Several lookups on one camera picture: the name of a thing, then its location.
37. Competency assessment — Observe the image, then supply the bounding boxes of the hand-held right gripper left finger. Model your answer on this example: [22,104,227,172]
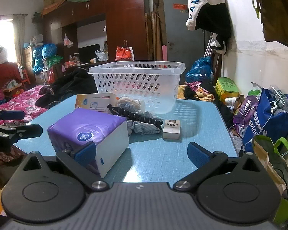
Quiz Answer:
[21,141,110,193]

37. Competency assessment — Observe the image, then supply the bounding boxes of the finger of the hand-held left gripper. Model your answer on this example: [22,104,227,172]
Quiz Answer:
[0,122,43,146]
[0,110,26,122]

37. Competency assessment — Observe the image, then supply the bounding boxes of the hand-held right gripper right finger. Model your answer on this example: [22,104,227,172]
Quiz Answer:
[172,142,265,193]

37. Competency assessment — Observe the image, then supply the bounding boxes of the purple tissue pack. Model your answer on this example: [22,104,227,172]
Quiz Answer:
[47,107,130,179]

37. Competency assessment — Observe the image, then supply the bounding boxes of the white cigarette box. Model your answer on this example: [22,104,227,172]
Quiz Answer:
[162,119,182,140]

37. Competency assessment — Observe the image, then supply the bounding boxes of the orange white paper box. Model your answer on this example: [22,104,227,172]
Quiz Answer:
[74,93,120,114]

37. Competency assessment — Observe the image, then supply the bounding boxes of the grey striped cloth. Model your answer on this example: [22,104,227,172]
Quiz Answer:
[127,120,163,135]

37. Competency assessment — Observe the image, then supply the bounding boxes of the beige scrunchie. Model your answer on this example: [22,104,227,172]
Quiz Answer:
[117,96,146,113]

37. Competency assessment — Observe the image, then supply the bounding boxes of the white plastic basket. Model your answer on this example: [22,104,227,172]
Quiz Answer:
[87,61,186,114]

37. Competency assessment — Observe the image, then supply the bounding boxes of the pink floral bedspread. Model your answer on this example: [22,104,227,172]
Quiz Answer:
[0,85,54,125]

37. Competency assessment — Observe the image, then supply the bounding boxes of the red cloth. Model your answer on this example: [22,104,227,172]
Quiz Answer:
[0,62,23,94]

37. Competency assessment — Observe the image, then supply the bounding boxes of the black cloth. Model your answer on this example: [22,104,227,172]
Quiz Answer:
[184,82,234,128]

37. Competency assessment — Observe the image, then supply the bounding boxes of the orange blanket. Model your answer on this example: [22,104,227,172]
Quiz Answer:
[177,84,215,101]

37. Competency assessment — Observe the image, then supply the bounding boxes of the purple plastic bag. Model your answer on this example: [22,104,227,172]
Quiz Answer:
[233,95,261,126]

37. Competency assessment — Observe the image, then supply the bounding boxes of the black clothing pile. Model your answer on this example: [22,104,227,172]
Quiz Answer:
[35,67,98,109]

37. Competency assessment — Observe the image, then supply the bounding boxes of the blue patterned plastic bags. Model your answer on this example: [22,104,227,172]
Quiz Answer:
[32,43,58,75]

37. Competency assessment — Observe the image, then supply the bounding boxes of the green plastic bag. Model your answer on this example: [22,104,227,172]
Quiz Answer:
[47,55,64,68]

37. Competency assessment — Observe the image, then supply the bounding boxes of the green box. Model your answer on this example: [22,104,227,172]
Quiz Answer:
[215,77,241,102]

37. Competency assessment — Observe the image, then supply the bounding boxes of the blue tote bag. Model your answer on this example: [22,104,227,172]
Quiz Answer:
[242,88,288,153]

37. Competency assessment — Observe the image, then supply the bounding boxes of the grey curtain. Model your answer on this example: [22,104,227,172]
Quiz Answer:
[13,14,27,67]

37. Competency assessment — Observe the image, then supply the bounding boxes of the green white plastic wrapper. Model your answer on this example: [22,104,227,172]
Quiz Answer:
[248,82,263,97]

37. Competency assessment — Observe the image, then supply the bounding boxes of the blue plastic bag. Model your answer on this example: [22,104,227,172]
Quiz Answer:
[185,56,214,84]

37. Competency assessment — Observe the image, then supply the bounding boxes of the pink white hanging bag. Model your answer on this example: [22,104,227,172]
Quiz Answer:
[63,33,74,49]

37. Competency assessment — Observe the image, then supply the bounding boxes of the black monitor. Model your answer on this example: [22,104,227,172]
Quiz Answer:
[78,44,102,63]

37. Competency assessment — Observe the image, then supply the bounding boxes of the white plastic bag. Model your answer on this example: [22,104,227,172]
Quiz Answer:
[94,50,109,62]

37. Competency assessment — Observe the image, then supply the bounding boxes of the clear plastic bottle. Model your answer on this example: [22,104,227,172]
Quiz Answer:
[269,85,288,112]

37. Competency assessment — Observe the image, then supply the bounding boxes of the pink rolled mat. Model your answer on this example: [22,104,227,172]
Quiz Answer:
[161,44,169,62]

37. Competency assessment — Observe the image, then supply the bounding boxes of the folded metal rack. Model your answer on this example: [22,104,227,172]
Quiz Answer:
[204,35,219,58]

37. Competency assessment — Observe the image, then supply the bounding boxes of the orange white shopping bag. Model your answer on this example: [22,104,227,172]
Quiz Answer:
[115,45,135,62]

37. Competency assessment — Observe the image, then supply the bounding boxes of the grey door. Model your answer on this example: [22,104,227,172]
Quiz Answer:
[163,0,207,66]

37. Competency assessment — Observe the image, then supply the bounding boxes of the wooden sticks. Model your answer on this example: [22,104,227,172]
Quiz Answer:
[145,0,164,61]

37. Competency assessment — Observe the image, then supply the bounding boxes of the black hanging garment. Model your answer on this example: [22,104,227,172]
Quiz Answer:
[198,2,232,54]

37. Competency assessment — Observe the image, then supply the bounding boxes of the brown wooden wardrobe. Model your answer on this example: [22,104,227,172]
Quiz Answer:
[42,0,150,77]

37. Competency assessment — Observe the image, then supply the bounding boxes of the white hooded garment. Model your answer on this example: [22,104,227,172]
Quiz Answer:
[186,0,227,31]

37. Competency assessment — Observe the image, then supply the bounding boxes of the green hanger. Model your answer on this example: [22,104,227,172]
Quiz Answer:
[251,0,262,20]

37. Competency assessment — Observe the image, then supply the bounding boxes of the dark brown hanging garment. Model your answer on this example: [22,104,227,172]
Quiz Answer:
[261,0,288,50]

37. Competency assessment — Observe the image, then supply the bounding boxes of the white cable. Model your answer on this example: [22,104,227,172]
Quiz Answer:
[239,101,280,152]

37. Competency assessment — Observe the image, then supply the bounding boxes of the brown bag with green handles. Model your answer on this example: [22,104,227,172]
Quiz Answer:
[251,135,288,224]

